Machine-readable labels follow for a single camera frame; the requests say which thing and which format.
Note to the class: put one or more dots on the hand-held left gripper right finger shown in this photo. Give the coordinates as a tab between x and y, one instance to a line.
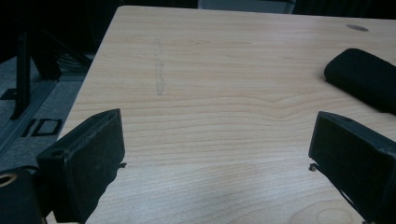
355	155

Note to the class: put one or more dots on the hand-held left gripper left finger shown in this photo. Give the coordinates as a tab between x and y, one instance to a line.
84	161

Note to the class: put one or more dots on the black sock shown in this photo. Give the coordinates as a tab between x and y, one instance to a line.
364	77

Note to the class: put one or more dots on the black metal stand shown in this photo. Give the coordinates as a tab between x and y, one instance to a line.
23	77

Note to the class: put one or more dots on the metal floor rail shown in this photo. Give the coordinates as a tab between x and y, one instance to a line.
37	104

